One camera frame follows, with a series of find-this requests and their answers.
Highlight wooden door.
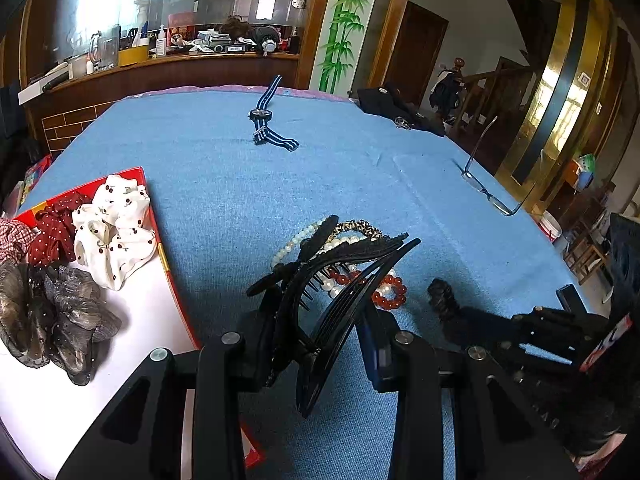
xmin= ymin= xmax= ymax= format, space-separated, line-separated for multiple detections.
xmin=382 ymin=0 xmax=449 ymax=106

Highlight red tray with white inside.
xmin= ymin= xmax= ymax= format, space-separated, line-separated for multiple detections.
xmin=0 ymin=166 xmax=267 ymax=480

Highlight white pearl bracelet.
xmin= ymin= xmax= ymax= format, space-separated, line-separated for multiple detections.
xmin=271 ymin=215 xmax=361 ymax=272

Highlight black cloth bag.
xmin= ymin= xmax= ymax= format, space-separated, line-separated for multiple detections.
xmin=357 ymin=86 xmax=447 ymax=137

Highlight wooden counter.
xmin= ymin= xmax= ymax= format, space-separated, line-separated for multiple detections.
xmin=20 ymin=50 xmax=301 ymax=153

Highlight bamboo wall sticker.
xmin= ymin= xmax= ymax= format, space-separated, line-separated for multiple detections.
xmin=317 ymin=0 xmax=373 ymax=95

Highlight dark bag on railing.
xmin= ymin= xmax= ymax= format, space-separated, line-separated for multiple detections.
xmin=429 ymin=70 xmax=463 ymax=113

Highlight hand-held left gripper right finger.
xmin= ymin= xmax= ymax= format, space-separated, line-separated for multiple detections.
xmin=357 ymin=309 xmax=581 ymax=480

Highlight red polka dot scrunchie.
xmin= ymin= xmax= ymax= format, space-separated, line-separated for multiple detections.
xmin=27 ymin=191 xmax=93 ymax=267

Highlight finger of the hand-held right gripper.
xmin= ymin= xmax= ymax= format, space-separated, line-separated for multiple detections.
xmin=556 ymin=284 xmax=590 ymax=317
xmin=450 ymin=305 xmax=596 ymax=361

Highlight white bucket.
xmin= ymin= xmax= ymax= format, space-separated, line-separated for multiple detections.
xmin=537 ymin=210 xmax=563 ymax=244

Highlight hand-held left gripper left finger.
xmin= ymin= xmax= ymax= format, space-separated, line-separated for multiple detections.
xmin=55 ymin=304 xmax=281 ymax=480

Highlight red plaid scrunchie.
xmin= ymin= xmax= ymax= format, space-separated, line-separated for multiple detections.
xmin=0 ymin=218 xmax=39 ymax=266

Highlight leopard print hair tie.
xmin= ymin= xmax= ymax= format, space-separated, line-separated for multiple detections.
xmin=334 ymin=218 xmax=385 ymax=242

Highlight wristwatch with striped strap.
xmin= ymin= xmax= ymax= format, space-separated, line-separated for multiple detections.
xmin=248 ymin=75 xmax=300 ymax=153

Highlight clear glass jug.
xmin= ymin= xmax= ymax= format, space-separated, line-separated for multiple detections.
xmin=89 ymin=30 xmax=121 ymax=71

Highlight green plastic bag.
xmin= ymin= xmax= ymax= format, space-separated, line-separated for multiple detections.
xmin=575 ymin=154 xmax=598 ymax=191

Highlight wooden stair railing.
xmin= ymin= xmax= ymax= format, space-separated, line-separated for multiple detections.
xmin=450 ymin=57 xmax=533 ymax=161

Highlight white flat box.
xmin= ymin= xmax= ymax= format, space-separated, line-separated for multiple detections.
xmin=18 ymin=62 xmax=68 ymax=106

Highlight grey organza scrunchie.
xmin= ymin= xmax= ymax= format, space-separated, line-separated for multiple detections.
xmin=0 ymin=260 xmax=122 ymax=387

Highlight eyeglasses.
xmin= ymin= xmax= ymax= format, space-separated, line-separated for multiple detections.
xmin=460 ymin=116 xmax=537 ymax=217

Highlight gold pillar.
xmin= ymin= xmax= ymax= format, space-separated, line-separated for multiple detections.
xmin=495 ymin=0 xmax=631 ymax=211

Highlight colourful box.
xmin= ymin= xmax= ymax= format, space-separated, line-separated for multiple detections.
xmin=22 ymin=154 xmax=53 ymax=196

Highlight red and pearl bead bracelet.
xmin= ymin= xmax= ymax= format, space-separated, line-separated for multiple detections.
xmin=320 ymin=265 xmax=408 ymax=311

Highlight pile of assorted clutter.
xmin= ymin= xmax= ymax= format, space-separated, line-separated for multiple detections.
xmin=167 ymin=15 xmax=301 ymax=56

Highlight large black hair clip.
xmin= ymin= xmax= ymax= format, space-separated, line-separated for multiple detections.
xmin=246 ymin=215 xmax=422 ymax=418

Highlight yellow box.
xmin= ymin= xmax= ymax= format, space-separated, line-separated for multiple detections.
xmin=118 ymin=45 xmax=151 ymax=67

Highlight wooden stool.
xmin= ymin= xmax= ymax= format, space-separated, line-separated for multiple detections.
xmin=565 ymin=195 xmax=616 ymax=286

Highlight white polka dot scrunchie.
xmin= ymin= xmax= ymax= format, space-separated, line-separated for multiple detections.
xmin=72 ymin=175 xmax=158 ymax=292

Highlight black braided hair tie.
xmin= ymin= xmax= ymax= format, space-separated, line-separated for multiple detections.
xmin=427 ymin=278 xmax=461 ymax=327

